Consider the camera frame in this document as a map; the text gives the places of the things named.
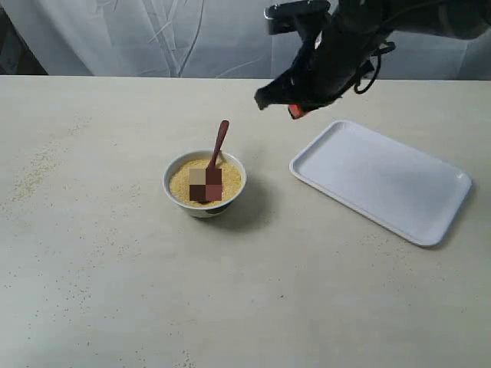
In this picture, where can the tan granular food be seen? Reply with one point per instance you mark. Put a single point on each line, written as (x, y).
(231, 182)

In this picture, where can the dark red wooden spoon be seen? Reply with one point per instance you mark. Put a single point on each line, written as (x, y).
(205, 185)

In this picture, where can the white backdrop curtain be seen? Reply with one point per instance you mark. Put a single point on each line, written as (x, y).
(224, 39)

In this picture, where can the white ceramic bowl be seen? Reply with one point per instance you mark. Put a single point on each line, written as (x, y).
(203, 211)

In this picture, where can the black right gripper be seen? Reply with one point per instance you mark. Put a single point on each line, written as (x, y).
(347, 41)

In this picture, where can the white rectangular plastic tray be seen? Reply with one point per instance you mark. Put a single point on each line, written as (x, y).
(408, 192)

